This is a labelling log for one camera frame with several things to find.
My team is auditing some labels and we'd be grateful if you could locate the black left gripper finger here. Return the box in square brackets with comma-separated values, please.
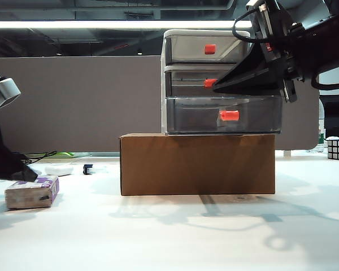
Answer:
[0, 123, 39, 183]

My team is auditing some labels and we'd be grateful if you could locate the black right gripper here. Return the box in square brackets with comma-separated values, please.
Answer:
[213, 0, 298, 104]

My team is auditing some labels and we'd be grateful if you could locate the purple white napkin pack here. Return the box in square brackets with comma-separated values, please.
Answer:
[5, 174, 60, 210]

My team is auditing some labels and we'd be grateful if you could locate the translucent grey drawer red handle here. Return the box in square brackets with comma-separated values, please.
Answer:
[166, 69, 238, 97]
[166, 36, 249, 63]
[166, 95, 283, 135]

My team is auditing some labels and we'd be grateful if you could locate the white earbuds case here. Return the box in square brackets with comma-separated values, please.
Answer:
[44, 165, 74, 176]

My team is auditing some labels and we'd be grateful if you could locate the grey-brown desk partition panel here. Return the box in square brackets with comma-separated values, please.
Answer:
[0, 55, 320, 155]

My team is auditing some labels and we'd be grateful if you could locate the plastic bottle green label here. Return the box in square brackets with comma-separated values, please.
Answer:
[317, 118, 327, 148]

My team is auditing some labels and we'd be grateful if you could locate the brown cardboard box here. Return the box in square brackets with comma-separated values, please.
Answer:
[119, 133, 276, 196]

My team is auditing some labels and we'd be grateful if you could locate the ceiling light strip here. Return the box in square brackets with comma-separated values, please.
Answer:
[0, 20, 251, 30]

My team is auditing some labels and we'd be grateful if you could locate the black cable bundle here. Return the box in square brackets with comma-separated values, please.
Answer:
[16, 151, 59, 165]

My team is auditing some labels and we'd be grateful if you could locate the black right camera cable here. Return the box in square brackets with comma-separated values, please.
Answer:
[233, 5, 269, 43]

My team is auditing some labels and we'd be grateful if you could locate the white plastic drawer cabinet frame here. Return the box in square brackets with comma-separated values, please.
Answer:
[160, 29, 251, 136]

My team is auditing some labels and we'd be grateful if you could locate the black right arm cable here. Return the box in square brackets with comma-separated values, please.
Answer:
[310, 69, 339, 90]

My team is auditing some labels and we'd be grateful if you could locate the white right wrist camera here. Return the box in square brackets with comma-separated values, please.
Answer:
[245, 0, 268, 9]

